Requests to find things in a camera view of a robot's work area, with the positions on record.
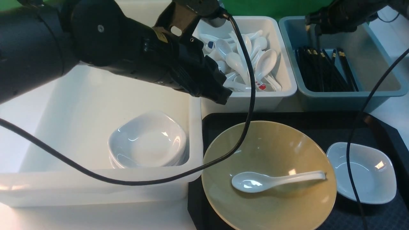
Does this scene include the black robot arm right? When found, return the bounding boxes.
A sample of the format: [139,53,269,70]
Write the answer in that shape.
[305,0,409,35]

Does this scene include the yellow noodle bowl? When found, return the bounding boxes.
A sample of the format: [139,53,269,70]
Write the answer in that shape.
[201,121,336,230]

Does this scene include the large white plastic tub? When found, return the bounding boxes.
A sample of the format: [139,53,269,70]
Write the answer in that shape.
[1,65,203,207]

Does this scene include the black cable right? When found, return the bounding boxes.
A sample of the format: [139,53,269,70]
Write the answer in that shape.
[346,48,409,230]

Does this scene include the white ceramic soup spoon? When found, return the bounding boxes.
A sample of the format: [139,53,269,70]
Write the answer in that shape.
[231,171,326,193]

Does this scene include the grey-blue plastic bin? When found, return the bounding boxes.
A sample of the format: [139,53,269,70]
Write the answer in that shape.
[279,16,393,111]

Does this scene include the white square side dish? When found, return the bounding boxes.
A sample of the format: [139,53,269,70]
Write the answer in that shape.
[326,142,397,205]

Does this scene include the stack of white dishes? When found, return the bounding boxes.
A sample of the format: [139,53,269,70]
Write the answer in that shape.
[108,111,188,169]

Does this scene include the black cable left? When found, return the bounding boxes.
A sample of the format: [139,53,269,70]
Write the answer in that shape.
[0,13,257,186]

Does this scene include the black cable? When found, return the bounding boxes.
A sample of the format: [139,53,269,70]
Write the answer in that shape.
[0,13,257,186]
[346,48,409,230]

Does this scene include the pile of white spoons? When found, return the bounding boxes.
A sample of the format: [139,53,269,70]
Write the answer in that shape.
[199,30,282,93]

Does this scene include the small white plastic bin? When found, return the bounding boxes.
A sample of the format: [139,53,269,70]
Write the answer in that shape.
[194,16,297,114]

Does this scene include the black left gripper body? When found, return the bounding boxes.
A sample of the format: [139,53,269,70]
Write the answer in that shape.
[142,0,232,105]

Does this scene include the green backdrop cloth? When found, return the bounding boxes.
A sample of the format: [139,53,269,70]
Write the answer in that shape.
[0,0,339,19]

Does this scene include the bundle of black chopsticks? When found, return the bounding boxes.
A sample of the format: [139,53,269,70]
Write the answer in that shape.
[295,46,359,93]

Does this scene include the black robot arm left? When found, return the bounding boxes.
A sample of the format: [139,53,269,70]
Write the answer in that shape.
[0,0,232,105]

